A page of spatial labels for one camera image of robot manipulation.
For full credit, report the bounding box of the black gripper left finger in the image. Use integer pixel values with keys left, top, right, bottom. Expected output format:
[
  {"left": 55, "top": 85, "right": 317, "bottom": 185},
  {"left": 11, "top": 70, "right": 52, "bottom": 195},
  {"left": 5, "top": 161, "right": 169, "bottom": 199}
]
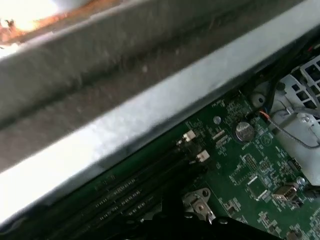
[{"left": 119, "top": 174, "right": 175, "bottom": 240}]

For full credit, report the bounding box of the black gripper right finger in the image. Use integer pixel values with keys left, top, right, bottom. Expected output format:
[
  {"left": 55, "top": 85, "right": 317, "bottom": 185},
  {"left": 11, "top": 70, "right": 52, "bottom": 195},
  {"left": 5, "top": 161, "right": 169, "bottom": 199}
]
[{"left": 172, "top": 174, "right": 275, "bottom": 240}]

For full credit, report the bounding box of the black RAM slot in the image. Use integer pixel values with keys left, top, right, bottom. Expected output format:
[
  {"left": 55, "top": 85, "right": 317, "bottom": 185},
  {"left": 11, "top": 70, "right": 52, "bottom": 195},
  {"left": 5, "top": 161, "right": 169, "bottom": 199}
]
[
  {"left": 104, "top": 169, "right": 176, "bottom": 226},
  {"left": 57, "top": 143, "right": 187, "bottom": 226},
  {"left": 74, "top": 154, "right": 193, "bottom": 231}
]

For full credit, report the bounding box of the black square chip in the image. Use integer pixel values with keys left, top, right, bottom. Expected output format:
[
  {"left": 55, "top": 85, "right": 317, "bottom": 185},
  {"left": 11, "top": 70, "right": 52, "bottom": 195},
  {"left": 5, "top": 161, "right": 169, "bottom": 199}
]
[{"left": 247, "top": 178, "right": 266, "bottom": 200}]

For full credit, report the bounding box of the white board connector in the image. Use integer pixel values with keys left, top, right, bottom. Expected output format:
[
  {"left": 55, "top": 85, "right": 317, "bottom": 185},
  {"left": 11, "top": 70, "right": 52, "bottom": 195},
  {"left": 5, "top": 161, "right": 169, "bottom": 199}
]
[
  {"left": 196, "top": 149, "right": 210, "bottom": 163},
  {"left": 183, "top": 130, "right": 196, "bottom": 143}
]

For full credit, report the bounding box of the green motherboard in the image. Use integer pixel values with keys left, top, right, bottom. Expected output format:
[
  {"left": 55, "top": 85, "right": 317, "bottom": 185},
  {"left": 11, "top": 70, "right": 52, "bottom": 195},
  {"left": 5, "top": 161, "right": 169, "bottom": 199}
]
[{"left": 49, "top": 92, "right": 320, "bottom": 240}]

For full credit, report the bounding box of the silver internal USB port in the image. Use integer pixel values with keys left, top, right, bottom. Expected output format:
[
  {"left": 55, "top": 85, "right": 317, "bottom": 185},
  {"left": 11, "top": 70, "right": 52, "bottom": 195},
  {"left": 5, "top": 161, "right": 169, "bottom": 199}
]
[{"left": 272, "top": 182, "right": 300, "bottom": 203}]

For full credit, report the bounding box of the silver coin battery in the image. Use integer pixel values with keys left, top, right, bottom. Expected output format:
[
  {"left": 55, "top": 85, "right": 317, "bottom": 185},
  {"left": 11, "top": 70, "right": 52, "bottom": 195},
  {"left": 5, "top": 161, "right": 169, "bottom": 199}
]
[{"left": 232, "top": 119, "right": 256, "bottom": 142}]

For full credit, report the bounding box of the metal drive cage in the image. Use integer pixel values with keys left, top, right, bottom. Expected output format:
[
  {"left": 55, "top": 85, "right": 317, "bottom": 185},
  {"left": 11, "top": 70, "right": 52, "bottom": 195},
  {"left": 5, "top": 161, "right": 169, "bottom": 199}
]
[{"left": 271, "top": 56, "right": 320, "bottom": 186}]

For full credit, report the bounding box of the black open PC case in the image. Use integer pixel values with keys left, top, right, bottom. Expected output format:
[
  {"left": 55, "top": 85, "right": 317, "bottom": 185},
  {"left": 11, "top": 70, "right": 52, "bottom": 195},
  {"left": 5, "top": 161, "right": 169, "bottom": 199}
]
[{"left": 0, "top": 0, "right": 320, "bottom": 240}]

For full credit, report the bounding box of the brown square mounting plate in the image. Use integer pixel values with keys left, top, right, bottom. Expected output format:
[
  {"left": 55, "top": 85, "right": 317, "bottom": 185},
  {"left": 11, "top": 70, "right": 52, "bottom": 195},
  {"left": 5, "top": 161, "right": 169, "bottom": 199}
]
[{"left": 0, "top": 9, "right": 70, "bottom": 48}]

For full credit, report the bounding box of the grey braided wire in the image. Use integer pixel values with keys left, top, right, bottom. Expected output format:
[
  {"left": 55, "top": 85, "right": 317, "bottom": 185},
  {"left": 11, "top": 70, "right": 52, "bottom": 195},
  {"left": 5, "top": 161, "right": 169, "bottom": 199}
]
[{"left": 259, "top": 109, "right": 320, "bottom": 150}]

